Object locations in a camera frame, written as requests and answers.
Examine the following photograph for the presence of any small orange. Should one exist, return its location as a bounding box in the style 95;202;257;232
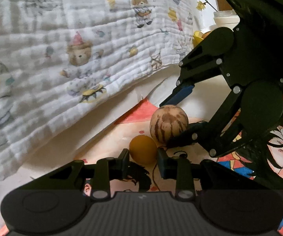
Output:
129;135;157;165

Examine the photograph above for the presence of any striped brown round fruit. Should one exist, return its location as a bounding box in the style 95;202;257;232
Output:
150;105;189;144

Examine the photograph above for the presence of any yellow plastic basket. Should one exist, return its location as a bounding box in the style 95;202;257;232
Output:
193;31;211;47

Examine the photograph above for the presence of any colourful anime comic mat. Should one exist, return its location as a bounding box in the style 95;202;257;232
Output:
78;99;283;235

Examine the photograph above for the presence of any right white printed muslin cloth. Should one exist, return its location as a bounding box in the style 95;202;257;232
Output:
0;0;194;181

